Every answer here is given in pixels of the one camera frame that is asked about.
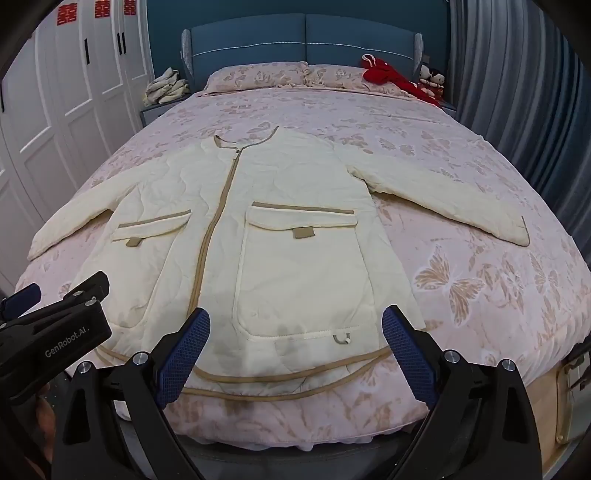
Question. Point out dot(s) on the pink floral pillow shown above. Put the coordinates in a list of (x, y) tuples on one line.
[(337, 76), (258, 76)]

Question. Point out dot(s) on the white wardrobe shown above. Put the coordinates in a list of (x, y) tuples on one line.
[(51, 115)]

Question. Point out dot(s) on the blue upholstered headboard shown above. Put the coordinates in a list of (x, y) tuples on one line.
[(258, 32)]

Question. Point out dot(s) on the red paper decoration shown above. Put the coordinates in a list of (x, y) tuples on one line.
[(102, 9), (65, 14), (129, 7)]

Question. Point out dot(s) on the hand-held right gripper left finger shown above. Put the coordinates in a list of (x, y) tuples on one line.
[(184, 355)]

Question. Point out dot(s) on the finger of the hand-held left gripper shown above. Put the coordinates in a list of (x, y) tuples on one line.
[(90, 288), (21, 295)]

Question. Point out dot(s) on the wooden bed frame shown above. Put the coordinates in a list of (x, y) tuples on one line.
[(549, 397)]

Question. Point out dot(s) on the cream quilted jacket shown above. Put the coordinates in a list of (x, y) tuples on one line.
[(286, 175)]

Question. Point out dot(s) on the pink butterfly blanket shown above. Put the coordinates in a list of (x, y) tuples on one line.
[(461, 138)]

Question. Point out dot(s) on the pile of cream clothes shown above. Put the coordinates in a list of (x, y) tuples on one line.
[(166, 85)]

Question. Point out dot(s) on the person's left hand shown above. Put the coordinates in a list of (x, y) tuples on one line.
[(41, 420)]

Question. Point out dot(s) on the red garment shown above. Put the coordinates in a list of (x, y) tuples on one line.
[(385, 74)]

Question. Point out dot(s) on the grey nightstand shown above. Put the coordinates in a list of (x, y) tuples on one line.
[(152, 113)]

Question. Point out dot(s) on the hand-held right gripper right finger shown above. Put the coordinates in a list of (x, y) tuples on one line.
[(406, 355)]

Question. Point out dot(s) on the grey curtain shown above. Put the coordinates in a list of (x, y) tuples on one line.
[(521, 92)]

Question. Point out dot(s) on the small stuffed doll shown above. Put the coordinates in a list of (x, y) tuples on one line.
[(425, 74), (437, 81)]

